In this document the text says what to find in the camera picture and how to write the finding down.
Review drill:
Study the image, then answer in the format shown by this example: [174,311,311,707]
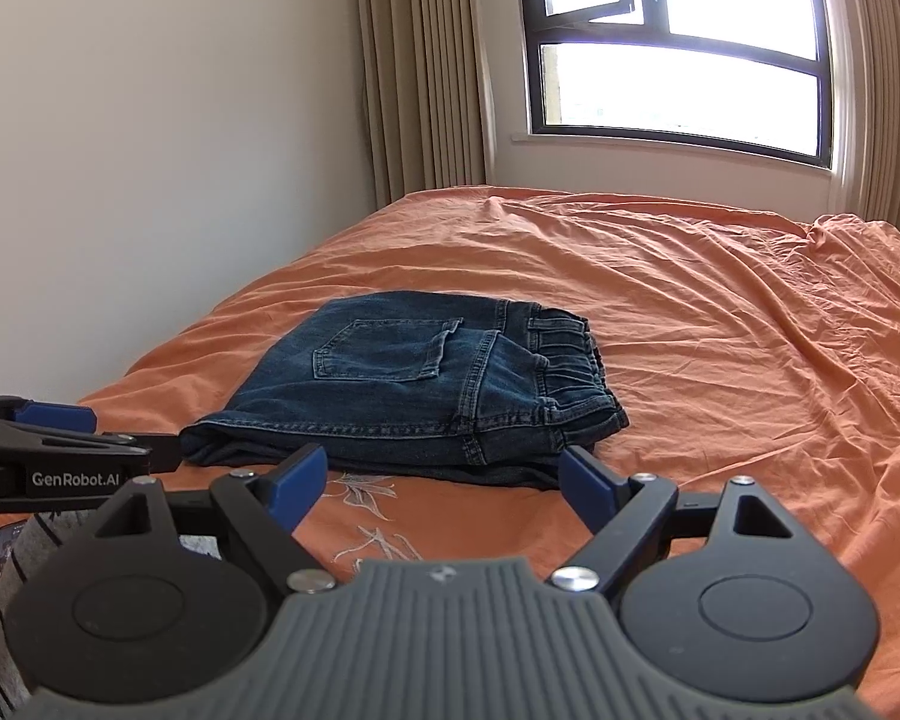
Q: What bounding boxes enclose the blue denim pants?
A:
[178,291,631,492]

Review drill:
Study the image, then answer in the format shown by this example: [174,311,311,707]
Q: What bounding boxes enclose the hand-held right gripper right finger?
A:
[551,446,796,593]

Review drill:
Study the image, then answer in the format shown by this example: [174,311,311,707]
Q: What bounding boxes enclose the grey striped clothing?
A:
[0,506,220,720]

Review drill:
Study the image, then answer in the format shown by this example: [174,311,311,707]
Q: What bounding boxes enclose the beige pleated curtain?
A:
[337,0,496,211]
[817,0,900,233]

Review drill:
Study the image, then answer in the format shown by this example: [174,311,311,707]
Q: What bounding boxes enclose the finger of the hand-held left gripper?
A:
[99,431,185,476]
[0,387,98,437]

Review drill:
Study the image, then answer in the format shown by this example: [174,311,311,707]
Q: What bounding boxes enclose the orange bed sheet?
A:
[75,186,900,720]

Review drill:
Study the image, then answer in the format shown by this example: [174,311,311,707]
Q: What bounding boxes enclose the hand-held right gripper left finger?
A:
[94,444,338,595]

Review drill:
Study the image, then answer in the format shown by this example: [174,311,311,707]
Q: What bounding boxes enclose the dark smartphone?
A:
[0,519,29,587]

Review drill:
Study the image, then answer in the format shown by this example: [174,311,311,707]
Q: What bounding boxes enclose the dark framed window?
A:
[514,0,833,170]

